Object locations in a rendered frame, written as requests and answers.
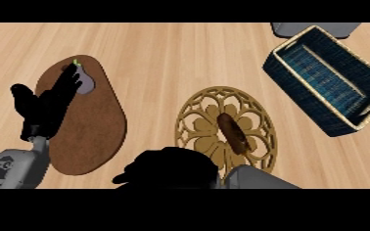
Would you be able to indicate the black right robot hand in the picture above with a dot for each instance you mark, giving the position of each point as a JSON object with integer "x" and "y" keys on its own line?
{"x": 171, "y": 169}

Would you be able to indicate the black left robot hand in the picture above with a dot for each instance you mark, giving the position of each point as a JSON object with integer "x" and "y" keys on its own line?
{"x": 47, "y": 106}

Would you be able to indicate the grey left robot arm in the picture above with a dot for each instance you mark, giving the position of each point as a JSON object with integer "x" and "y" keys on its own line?
{"x": 21, "y": 164}

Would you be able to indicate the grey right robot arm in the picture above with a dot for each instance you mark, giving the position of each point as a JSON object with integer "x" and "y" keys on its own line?
{"x": 258, "y": 177}

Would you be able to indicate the gold floral round placemat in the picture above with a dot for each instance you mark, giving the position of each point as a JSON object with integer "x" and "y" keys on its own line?
{"x": 209, "y": 124}

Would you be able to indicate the brown sweet potato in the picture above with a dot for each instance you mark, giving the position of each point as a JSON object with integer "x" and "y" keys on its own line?
{"x": 233, "y": 133}

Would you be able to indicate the dark blue wicker basket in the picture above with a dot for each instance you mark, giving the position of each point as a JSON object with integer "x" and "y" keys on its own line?
{"x": 320, "y": 78}

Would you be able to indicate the pale purple eggplant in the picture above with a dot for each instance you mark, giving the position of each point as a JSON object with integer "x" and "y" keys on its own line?
{"x": 86, "y": 81}

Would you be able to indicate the brown oval cutting board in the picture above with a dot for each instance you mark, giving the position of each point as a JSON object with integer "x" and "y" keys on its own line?
{"x": 91, "y": 133}

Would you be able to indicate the grey flat object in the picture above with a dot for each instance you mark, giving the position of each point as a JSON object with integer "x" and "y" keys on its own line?
{"x": 313, "y": 28}

